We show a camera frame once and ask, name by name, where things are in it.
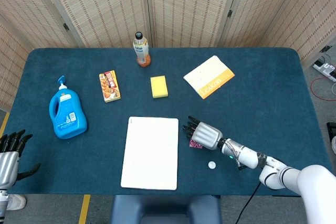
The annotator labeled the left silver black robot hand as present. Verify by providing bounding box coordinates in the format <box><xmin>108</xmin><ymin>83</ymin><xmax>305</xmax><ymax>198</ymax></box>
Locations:
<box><xmin>0</xmin><ymin>129</ymin><xmax>41</xmax><ymax>189</ymax></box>

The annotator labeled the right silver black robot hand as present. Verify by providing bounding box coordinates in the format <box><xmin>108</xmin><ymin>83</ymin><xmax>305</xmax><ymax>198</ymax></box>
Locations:
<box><xmin>182</xmin><ymin>115</ymin><xmax>224</xmax><ymax>151</ymax></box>

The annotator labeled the pink patterned card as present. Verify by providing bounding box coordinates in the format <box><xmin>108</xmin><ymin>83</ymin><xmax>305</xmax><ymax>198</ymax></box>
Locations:
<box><xmin>188</xmin><ymin>139</ymin><xmax>203</xmax><ymax>150</ymax></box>

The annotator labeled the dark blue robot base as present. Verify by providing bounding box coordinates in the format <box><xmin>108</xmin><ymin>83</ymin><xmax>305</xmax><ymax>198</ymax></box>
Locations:
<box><xmin>110</xmin><ymin>195</ymin><xmax>223</xmax><ymax>224</ymax></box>

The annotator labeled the white shoe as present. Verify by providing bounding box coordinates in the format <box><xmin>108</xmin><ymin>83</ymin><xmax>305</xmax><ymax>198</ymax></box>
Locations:
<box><xmin>6</xmin><ymin>194</ymin><xmax>27</xmax><ymax>211</ymax></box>

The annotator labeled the white magnetic board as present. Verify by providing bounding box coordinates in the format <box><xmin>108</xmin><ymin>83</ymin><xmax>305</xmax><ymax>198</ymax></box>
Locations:
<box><xmin>120</xmin><ymin>116</ymin><xmax>180</xmax><ymax>191</ymax></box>

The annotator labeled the dark blue table cloth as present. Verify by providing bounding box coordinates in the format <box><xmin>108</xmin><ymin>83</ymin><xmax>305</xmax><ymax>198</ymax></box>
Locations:
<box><xmin>5</xmin><ymin>47</ymin><xmax>329</xmax><ymax>197</ymax></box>

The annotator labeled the cream and orange notebook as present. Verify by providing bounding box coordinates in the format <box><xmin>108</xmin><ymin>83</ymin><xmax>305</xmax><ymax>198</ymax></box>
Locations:
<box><xmin>183</xmin><ymin>55</ymin><xmax>236</xmax><ymax>100</ymax></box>

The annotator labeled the yellow sponge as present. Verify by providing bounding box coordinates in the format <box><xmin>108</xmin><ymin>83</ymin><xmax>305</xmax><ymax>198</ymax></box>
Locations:
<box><xmin>150</xmin><ymin>75</ymin><xmax>169</xmax><ymax>99</ymax></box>

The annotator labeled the blue detergent pump bottle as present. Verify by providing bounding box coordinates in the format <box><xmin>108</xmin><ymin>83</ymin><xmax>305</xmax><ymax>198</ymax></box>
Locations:
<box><xmin>49</xmin><ymin>76</ymin><xmax>88</xmax><ymax>140</ymax></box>

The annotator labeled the orange drink plastic bottle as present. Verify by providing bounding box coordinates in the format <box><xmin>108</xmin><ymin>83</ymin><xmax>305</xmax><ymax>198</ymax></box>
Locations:
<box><xmin>132</xmin><ymin>31</ymin><xmax>152</xmax><ymax>68</ymax></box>

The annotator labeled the yellow curry food box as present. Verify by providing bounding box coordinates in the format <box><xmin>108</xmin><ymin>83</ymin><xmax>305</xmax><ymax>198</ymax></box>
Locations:
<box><xmin>99</xmin><ymin>70</ymin><xmax>122</xmax><ymax>103</ymax></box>

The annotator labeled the black box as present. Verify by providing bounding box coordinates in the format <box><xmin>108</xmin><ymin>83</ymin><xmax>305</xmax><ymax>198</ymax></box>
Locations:
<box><xmin>326</xmin><ymin>122</ymin><xmax>336</xmax><ymax>141</ymax></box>

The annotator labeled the white power strip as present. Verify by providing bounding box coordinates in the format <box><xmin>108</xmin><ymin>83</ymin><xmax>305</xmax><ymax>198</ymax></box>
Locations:
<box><xmin>312</xmin><ymin>60</ymin><xmax>336</xmax><ymax>82</ymax></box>

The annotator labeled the bamboo folding screen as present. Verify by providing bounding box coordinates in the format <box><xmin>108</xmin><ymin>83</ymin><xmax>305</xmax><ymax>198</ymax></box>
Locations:
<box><xmin>0</xmin><ymin>0</ymin><xmax>336</xmax><ymax>112</ymax></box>

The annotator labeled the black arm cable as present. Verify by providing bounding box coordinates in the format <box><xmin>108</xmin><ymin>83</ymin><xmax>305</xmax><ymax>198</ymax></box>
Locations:
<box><xmin>235</xmin><ymin>182</ymin><xmax>262</xmax><ymax>224</ymax></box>

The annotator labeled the red cable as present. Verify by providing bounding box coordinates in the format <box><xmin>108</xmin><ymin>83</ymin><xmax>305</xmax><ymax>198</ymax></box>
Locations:
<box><xmin>310</xmin><ymin>77</ymin><xmax>336</xmax><ymax>102</ymax></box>

